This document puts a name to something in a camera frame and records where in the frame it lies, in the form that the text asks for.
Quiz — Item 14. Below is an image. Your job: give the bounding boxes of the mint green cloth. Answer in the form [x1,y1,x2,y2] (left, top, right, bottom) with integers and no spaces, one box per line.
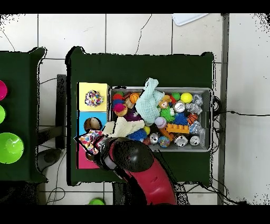
[134,77,166,124]

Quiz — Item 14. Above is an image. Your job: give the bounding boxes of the grey plastic robot toy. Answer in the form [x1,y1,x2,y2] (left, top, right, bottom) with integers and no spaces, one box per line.
[185,94,204,116]

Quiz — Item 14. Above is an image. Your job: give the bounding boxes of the multicolour spiky caterpillar toy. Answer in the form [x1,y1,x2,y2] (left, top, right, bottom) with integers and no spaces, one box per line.
[111,90,129,117]

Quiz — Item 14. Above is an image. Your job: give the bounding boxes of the shallow silver mesh bin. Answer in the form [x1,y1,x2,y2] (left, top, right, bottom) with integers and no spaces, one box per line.
[108,86,213,152]

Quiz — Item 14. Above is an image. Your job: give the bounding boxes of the black stand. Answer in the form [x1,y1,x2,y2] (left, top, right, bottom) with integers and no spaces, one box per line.
[37,73,68,150]

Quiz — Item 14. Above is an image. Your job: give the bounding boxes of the orange plastic building brick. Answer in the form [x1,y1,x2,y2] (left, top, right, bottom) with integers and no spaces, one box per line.
[159,123,190,141]

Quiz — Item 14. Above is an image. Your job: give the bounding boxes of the pink bowl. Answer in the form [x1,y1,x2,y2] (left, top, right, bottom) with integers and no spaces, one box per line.
[0,80,8,101]

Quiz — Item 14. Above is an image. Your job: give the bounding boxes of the polka dot cloth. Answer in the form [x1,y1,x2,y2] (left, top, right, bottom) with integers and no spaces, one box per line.
[74,129,105,155]
[84,90,104,107]

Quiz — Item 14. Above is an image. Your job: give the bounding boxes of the white baseball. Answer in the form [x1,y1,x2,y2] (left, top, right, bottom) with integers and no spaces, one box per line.
[154,116,167,129]

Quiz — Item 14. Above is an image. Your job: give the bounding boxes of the dark green tablecloth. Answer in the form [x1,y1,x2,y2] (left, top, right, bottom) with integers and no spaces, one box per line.
[66,46,215,188]
[0,47,47,183]

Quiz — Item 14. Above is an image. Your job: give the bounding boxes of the large green bowl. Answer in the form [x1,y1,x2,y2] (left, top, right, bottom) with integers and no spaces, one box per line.
[0,132,25,164]

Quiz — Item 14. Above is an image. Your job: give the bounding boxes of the green spiky toy with eyes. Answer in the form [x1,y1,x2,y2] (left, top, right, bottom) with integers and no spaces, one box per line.
[159,106,176,123]

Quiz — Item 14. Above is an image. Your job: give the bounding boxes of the orange mini basketball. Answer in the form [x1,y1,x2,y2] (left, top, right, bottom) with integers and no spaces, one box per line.
[129,92,141,105]

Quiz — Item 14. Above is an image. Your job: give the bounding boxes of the black power cable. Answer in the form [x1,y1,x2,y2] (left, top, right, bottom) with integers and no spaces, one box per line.
[213,110,270,117]

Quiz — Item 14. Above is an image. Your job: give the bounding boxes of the blue spiky toy with eyes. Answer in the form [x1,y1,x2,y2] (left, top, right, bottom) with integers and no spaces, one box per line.
[127,128,148,142]

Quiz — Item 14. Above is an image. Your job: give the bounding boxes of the white tray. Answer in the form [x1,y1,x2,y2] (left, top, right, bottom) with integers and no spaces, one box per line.
[171,13,209,26]

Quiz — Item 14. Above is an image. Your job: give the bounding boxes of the yellow ball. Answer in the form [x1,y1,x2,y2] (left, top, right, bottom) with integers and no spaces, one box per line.
[180,92,194,104]

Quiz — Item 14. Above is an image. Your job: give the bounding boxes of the grey metal post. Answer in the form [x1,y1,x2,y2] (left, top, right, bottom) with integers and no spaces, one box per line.
[217,13,230,205]

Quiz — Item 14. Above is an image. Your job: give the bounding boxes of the wooden box with three holes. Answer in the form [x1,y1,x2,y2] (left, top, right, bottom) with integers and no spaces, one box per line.
[76,82,110,170]

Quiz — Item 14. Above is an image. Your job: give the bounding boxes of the grey rounded stand foot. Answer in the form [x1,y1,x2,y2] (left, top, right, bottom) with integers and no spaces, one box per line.
[36,147,62,172]

